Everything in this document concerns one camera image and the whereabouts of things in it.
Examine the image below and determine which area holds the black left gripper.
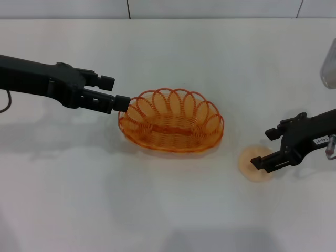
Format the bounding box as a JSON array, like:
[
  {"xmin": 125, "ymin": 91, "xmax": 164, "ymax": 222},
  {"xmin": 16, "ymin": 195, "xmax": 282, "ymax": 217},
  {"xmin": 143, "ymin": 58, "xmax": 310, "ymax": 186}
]
[{"xmin": 0, "ymin": 54, "xmax": 116, "ymax": 109}]

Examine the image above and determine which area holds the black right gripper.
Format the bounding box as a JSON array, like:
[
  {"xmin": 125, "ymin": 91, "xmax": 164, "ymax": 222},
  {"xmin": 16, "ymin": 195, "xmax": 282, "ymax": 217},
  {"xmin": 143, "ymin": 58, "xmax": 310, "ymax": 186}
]
[{"xmin": 250, "ymin": 109, "xmax": 336, "ymax": 173}]

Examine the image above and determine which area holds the beige steamed bun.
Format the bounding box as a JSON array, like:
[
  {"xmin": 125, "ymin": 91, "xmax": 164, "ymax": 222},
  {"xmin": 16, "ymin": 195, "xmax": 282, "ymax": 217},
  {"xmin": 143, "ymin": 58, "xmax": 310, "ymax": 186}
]
[{"xmin": 238, "ymin": 145, "xmax": 274, "ymax": 182}]

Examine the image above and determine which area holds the orange woven plastic basket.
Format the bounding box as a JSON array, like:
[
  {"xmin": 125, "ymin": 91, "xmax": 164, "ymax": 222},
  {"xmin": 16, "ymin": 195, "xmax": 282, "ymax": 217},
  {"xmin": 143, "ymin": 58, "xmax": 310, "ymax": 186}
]
[{"xmin": 117, "ymin": 88, "xmax": 225, "ymax": 153}]

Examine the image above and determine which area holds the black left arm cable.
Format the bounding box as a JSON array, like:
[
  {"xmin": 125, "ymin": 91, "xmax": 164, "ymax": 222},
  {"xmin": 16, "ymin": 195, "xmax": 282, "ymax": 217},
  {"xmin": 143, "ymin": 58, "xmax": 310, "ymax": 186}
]
[{"xmin": 0, "ymin": 90, "xmax": 13, "ymax": 113}]

